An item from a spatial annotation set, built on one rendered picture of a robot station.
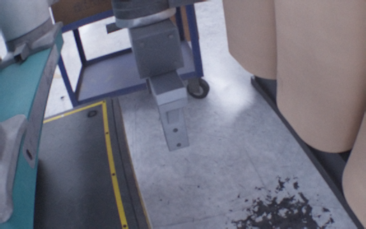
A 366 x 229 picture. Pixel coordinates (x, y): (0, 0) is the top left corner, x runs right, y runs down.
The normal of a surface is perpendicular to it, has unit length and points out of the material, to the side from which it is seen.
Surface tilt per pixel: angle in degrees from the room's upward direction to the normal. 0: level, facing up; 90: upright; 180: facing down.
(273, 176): 0
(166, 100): 90
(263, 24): 90
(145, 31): 0
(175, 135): 90
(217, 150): 0
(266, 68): 90
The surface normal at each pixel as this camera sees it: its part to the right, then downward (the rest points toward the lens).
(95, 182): -0.14, -0.78
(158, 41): 0.28, 0.56
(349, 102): -0.25, 0.62
